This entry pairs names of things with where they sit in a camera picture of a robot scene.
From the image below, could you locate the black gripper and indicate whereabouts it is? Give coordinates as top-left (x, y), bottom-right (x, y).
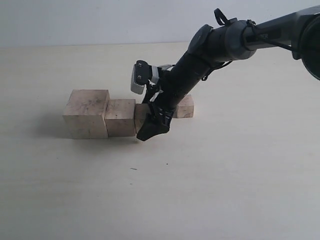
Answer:
top-left (136, 50), bottom-right (212, 142)

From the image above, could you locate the third largest wooden cube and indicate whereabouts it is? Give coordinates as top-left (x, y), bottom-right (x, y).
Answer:
top-left (134, 103), bottom-right (150, 134)

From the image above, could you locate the second largest wooden cube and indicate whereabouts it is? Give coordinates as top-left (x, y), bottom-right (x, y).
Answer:
top-left (105, 99), bottom-right (136, 137)

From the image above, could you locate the smallest wooden cube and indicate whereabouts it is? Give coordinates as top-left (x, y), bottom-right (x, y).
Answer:
top-left (173, 94), bottom-right (195, 119)

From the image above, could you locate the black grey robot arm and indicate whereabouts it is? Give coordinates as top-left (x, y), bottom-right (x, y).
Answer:
top-left (130, 6), bottom-right (320, 141)

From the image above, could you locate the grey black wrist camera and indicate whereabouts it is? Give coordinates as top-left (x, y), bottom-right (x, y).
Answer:
top-left (130, 60), bottom-right (161, 95)

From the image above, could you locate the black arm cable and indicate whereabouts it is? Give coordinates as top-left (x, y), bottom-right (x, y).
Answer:
top-left (201, 8), bottom-right (293, 82)

